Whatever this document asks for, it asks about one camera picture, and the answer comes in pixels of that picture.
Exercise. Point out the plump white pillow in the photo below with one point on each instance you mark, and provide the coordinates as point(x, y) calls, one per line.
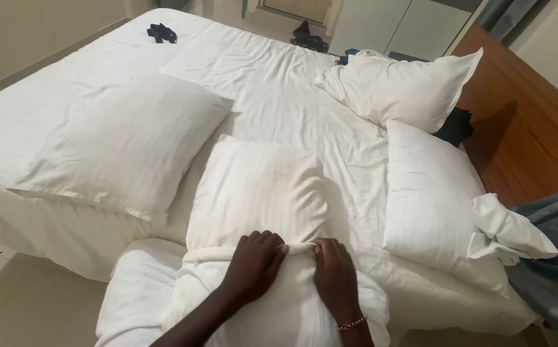
point(428, 202)

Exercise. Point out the grey curtain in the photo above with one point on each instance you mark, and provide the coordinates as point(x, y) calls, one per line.
point(503, 17)

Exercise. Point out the large flat white pillow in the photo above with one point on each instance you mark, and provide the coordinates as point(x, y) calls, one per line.
point(124, 139)

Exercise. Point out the bed with white sheet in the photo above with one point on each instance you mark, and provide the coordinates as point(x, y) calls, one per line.
point(269, 86)

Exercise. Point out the crumpled white pillow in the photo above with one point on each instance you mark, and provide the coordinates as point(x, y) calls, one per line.
point(399, 86)

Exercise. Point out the brown wooden headboard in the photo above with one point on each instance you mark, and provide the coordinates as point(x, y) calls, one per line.
point(525, 120)

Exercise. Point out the blue cloth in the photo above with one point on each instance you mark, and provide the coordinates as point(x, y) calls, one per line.
point(346, 56)

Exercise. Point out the person's right hand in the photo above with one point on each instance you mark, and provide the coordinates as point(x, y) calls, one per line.
point(337, 279)

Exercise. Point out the white wardrobe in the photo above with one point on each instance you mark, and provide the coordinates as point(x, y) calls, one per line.
point(404, 26)

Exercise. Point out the dark navy garment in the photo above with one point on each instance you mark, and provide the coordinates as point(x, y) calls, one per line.
point(455, 127)

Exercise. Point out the white textured towel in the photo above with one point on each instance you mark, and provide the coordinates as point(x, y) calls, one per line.
point(137, 294)

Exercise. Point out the small black cloth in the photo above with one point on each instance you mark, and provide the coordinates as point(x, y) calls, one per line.
point(162, 33)

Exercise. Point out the grey blanket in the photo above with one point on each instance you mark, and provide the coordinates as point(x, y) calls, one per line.
point(554, 260)

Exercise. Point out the loose white pillowcase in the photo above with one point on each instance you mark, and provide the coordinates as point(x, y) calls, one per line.
point(505, 231)

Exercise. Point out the white striped pillow with edge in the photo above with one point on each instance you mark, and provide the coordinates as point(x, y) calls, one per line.
point(259, 193)

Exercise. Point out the person's left hand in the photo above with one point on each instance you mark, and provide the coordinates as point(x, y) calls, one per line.
point(250, 267)

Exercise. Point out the dark clothes heap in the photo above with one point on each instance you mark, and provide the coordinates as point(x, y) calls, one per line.
point(309, 39)

